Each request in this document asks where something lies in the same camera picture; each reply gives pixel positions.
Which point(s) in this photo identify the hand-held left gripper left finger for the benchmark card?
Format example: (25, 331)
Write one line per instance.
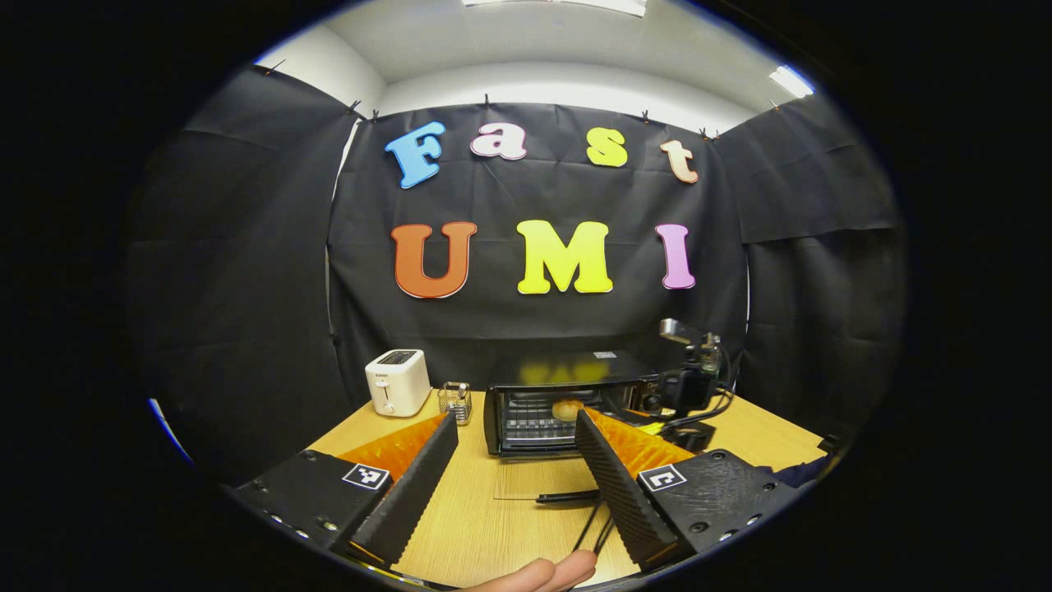
(411, 493)

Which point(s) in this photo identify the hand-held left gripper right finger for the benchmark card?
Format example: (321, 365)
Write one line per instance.
(620, 493)

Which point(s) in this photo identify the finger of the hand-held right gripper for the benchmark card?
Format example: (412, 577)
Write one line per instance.
(657, 427)

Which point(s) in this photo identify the yellow steamed bun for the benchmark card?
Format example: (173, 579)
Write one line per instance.
(567, 409)

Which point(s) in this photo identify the black electric oven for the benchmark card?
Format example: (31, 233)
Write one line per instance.
(567, 370)

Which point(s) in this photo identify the white toaster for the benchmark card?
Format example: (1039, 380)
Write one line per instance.
(397, 382)

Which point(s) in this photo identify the black backdrop cloth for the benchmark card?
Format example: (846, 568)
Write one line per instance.
(534, 329)

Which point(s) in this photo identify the small ceiling light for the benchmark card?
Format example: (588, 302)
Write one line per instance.
(791, 80)

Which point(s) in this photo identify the long ceiling light panel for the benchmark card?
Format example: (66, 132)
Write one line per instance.
(575, 5)

